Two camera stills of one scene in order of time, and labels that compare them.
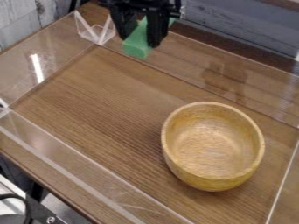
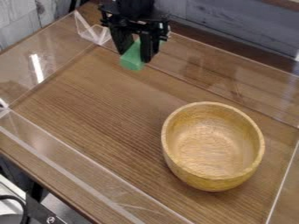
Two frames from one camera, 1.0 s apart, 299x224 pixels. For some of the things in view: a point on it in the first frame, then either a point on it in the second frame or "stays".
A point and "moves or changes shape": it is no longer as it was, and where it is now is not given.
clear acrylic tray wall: [98, 195] stays
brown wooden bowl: [212, 144] stays
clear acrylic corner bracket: [96, 33] stays
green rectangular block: [136, 45] moves or changes shape
